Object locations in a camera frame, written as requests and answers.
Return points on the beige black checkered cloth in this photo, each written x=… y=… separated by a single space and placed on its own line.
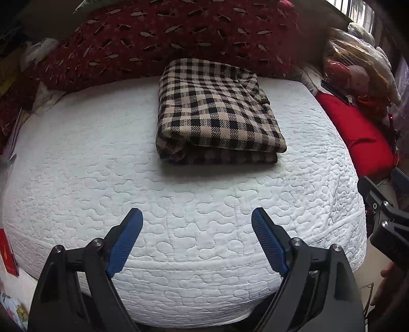
x=212 y=113

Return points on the red penguin print blanket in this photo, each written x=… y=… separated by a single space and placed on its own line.
x=136 y=39

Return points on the white plastic bag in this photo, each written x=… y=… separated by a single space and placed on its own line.
x=35 y=53

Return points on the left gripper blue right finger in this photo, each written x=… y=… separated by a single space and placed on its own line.
x=318 y=291

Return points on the red pillow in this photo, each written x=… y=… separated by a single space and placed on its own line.
x=369 y=150

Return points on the white quilted mattress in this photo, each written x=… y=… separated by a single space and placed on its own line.
x=91 y=158

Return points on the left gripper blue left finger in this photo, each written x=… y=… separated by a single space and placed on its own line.
x=75 y=291

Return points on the person's right hand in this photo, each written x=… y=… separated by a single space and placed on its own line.
x=393 y=287

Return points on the stuffed toys in plastic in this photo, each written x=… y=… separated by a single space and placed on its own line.
x=353 y=63

